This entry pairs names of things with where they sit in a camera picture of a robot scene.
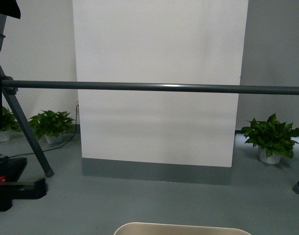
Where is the black equipment base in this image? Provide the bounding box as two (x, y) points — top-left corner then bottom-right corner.
(0, 154), (48, 212)

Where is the potted green plant far left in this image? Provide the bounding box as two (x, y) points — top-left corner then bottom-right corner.
(0, 106), (22, 142)

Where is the potted green plant right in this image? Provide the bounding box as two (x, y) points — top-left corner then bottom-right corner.
(241, 113), (299, 159)

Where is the potted green plant middle left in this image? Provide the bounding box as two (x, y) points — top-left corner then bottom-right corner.
(28, 110), (75, 144)

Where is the black floor cable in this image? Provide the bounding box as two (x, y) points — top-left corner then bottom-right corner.
(7, 104), (79, 159)

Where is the potted green plant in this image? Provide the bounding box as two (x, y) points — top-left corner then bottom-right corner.
(28, 110), (75, 144)
(241, 113), (299, 159)
(0, 106), (22, 142)

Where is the beige plastic laundry hamper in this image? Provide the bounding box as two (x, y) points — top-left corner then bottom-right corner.
(114, 222), (250, 235)

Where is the grey clothes hanger rack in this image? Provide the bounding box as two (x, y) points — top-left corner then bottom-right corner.
(0, 72), (299, 185)

